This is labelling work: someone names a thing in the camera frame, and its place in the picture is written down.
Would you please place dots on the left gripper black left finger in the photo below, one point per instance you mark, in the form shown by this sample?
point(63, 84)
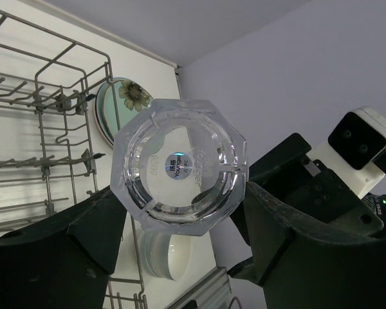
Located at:
point(65, 260)

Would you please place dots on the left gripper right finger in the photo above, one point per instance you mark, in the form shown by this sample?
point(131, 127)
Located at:
point(301, 262)

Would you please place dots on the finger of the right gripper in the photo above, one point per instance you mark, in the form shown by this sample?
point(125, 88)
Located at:
point(293, 197)

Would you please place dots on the white ribbed bowl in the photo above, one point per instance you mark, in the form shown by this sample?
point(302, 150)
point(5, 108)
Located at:
point(165, 255)

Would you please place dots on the clear glass cup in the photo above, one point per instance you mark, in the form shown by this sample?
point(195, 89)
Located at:
point(179, 167)

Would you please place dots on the light green flower plate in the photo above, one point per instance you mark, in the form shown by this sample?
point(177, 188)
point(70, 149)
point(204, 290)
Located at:
point(117, 102)

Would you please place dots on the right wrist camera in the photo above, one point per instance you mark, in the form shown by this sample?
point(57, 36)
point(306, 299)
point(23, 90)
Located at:
point(356, 150)

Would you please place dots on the aluminium mounting rail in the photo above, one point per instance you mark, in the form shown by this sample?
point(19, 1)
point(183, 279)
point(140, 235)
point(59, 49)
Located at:
point(221, 291)

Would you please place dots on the grey wire dish rack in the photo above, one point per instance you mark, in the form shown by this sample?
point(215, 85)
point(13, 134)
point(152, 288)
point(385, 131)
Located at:
point(48, 157)

